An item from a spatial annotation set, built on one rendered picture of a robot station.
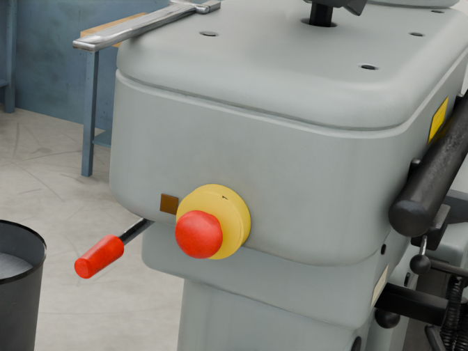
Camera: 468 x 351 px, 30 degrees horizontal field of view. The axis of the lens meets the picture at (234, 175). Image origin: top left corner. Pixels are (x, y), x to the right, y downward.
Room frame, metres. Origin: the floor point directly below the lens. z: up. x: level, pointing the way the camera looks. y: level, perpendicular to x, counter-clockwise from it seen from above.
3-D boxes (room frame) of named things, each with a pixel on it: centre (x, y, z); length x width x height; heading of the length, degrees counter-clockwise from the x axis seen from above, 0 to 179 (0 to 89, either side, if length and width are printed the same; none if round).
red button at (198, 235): (0.63, 0.02, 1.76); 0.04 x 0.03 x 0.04; 70
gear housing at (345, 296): (0.91, -0.08, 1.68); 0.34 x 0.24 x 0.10; 160
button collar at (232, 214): (0.65, 0.01, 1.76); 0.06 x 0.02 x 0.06; 70
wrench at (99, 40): (0.77, 0.09, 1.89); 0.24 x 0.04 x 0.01; 162
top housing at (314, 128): (0.88, -0.07, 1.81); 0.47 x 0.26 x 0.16; 160
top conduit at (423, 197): (0.85, -0.21, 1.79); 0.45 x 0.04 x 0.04; 160
